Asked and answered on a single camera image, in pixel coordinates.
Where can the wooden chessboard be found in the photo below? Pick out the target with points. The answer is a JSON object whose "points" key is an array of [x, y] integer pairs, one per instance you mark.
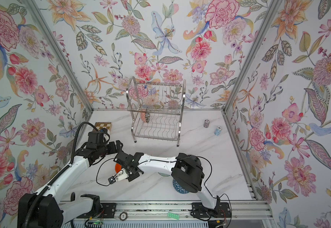
{"points": [[103, 125]]}

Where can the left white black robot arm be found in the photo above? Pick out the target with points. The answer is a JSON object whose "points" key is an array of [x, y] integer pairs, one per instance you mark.
{"points": [[42, 210]]}

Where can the orange plastic bowl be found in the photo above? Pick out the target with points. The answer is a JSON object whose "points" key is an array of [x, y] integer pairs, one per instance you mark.
{"points": [[118, 168]]}

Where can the pale green ceramic bowl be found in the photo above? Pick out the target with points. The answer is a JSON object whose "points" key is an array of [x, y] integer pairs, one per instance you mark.
{"points": [[164, 175]]}

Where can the round black ring knob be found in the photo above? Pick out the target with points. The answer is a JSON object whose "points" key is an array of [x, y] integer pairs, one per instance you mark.
{"points": [[123, 216]]}

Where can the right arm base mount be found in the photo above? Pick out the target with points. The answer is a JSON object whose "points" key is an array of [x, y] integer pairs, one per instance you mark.
{"points": [[221, 210]]}

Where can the chrome two-tier dish rack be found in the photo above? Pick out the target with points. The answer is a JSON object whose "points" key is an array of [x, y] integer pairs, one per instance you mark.
{"points": [[164, 102]]}

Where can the aluminium front rail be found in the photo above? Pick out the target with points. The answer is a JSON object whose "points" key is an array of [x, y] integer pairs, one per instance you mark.
{"points": [[152, 210]]}

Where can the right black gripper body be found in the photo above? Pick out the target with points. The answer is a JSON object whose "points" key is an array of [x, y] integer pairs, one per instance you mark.
{"points": [[132, 176]]}

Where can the small grey can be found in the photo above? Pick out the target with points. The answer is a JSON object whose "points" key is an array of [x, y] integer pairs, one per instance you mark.
{"points": [[206, 123]]}

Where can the small blue can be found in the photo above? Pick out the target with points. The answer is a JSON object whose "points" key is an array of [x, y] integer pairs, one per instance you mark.
{"points": [[218, 130]]}

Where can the blue geometric patterned bowl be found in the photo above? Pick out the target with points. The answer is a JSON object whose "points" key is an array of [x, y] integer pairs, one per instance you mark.
{"points": [[178, 188]]}

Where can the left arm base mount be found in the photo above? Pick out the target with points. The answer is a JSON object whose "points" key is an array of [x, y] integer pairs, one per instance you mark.
{"points": [[98, 209]]}

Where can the green connector block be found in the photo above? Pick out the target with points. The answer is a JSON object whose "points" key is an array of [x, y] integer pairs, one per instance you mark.
{"points": [[173, 216]]}

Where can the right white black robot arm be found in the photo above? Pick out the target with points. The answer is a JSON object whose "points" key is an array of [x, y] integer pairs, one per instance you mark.
{"points": [[185, 169]]}

